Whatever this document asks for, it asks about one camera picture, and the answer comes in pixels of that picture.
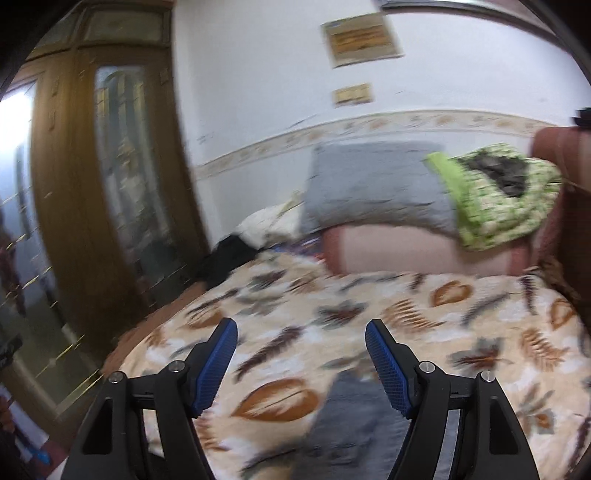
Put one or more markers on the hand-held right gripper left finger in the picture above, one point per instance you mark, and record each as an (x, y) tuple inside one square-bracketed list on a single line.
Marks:
[(214, 364)]

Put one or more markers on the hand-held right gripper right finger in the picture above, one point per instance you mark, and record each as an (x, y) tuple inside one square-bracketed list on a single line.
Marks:
[(388, 369)]

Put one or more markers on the grey pants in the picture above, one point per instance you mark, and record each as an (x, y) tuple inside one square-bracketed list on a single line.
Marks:
[(351, 415)]

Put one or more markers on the leaf print blanket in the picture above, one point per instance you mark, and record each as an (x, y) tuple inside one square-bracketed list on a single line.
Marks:
[(323, 295)]

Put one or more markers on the black cloth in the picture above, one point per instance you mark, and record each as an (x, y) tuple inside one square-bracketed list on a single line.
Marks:
[(228, 258)]

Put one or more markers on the pink folded blanket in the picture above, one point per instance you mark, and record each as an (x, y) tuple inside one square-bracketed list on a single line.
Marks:
[(406, 249)]

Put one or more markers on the purple printed cloth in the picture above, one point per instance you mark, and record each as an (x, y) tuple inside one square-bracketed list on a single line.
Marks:
[(309, 244)]

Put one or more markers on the cream pillow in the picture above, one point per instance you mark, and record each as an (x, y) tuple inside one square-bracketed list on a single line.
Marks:
[(263, 224)]

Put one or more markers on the wooden wardrobe with glass doors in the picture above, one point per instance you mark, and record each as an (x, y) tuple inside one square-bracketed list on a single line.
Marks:
[(69, 184)]

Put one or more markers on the green checkered cloth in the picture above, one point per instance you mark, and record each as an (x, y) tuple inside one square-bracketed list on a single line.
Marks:
[(480, 212)]

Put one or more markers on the grey pillow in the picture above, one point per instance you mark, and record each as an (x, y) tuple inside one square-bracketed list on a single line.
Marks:
[(369, 184)]

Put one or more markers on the brown headboard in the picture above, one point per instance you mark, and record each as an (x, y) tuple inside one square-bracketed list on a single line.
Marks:
[(568, 152)]

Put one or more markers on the small black object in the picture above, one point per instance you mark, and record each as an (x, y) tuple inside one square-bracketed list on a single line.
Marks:
[(584, 116)]

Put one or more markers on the beige wall switch plate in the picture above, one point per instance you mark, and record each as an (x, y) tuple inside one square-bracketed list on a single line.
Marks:
[(353, 94)]

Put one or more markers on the framed wall plaque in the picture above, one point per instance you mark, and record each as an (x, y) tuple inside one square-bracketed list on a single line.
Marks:
[(362, 41)]

